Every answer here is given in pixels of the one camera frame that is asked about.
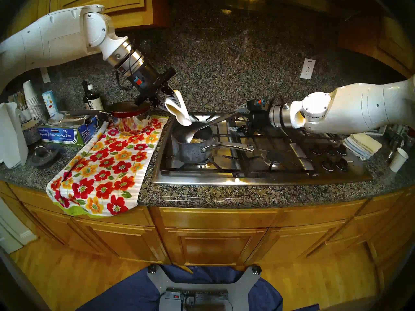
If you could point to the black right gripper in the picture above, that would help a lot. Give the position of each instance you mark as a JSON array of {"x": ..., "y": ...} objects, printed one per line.
[{"x": 260, "y": 120}]

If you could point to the dark bottle black cap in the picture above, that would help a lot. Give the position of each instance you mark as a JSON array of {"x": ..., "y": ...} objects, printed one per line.
[{"x": 85, "y": 93}]

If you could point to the blue striped folded cloth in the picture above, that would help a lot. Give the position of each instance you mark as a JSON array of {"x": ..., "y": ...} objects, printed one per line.
[{"x": 355, "y": 150}]

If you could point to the black cooktop knob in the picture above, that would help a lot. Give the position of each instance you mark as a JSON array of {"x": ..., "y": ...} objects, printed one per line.
[
  {"x": 316, "y": 149},
  {"x": 329, "y": 150},
  {"x": 341, "y": 149},
  {"x": 341, "y": 164},
  {"x": 327, "y": 165}
]

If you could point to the floral kitchen towel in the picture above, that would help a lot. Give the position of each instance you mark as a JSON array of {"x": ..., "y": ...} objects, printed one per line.
[{"x": 107, "y": 180}]

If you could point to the metal serving spoon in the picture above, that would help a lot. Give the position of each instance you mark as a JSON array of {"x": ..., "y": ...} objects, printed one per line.
[{"x": 194, "y": 137}]

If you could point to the wooden base cabinets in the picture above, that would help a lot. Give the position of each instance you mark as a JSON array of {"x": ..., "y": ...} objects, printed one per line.
[{"x": 214, "y": 242}]

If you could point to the grey power strip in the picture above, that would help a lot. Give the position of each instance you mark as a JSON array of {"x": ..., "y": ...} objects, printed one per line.
[{"x": 197, "y": 294}]

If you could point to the leaf print paper cup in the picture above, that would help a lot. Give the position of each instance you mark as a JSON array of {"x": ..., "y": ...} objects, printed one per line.
[{"x": 49, "y": 103}]

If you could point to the wooden wall cabinet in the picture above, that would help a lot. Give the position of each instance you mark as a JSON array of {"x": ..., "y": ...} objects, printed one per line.
[
  {"x": 129, "y": 5},
  {"x": 392, "y": 41}
]

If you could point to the small white paper cup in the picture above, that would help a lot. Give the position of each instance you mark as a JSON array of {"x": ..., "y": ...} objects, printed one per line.
[{"x": 398, "y": 159}]

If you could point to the black pot lid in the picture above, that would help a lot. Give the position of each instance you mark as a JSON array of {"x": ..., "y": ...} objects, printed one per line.
[{"x": 45, "y": 159}]

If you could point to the blue foil sheet box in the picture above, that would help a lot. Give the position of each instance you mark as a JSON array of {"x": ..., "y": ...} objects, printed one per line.
[{"x": 60, "y": 136}]

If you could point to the grey saucepan with food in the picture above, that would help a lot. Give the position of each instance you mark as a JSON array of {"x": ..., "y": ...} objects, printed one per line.
[{"x": 196, "y": 141}]

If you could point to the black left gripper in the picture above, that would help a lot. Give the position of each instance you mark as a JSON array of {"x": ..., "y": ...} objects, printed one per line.
[{"x": 150, "y": 83}]

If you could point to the white wall switch plate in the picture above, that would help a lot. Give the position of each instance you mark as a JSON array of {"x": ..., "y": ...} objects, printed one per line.
[{"x": 45, "y": 75}]

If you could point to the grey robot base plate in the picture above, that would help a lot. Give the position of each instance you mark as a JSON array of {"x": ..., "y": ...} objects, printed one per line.
[{"x": 241, "y": 287}]

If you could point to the white wall power outlet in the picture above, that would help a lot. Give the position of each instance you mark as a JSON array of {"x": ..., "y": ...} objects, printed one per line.
[{"x": 307, "y": 68}]

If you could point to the stainless steel gas cooktop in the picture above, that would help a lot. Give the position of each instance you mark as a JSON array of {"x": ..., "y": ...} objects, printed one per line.
[{"x": 291, "y": 175}]

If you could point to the dark bottle white cap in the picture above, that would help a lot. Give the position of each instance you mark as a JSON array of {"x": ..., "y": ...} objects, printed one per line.
[{"x": 94, "y": 101}]

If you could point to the chrome metal fixture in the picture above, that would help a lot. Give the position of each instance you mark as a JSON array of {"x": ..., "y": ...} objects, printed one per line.
[{"x": 394, "y": 142}]

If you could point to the stack of white paper cups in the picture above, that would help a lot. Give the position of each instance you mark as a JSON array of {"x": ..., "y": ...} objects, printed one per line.
[{"x": 31, "y": 99}]

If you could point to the white plastic tray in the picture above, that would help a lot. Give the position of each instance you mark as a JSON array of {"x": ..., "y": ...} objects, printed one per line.
[{"x": 376, "y": 132}]

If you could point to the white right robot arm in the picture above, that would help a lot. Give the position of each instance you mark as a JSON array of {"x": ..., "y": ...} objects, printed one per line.
[{"x": 356, "y": 106}]

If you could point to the cup of wooden sticks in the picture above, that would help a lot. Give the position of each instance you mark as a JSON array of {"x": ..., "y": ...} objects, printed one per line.
[{"x": 24, "y": 114}]

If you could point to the navy blue fabric cover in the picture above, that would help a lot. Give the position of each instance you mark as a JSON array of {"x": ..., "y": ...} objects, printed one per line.
[{"x": 129, "y": 294}]

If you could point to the cream folded cloth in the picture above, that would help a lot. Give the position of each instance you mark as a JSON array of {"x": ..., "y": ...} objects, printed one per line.
[{"x": 366, "y": 141}]

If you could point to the shiny steel stock pot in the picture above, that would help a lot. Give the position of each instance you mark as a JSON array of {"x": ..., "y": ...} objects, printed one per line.
[{"x": 129, "y": 126}]

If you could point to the dark grey saucepan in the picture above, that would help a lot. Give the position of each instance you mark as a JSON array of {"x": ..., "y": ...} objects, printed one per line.
[{"x": 188, "y": 153}]

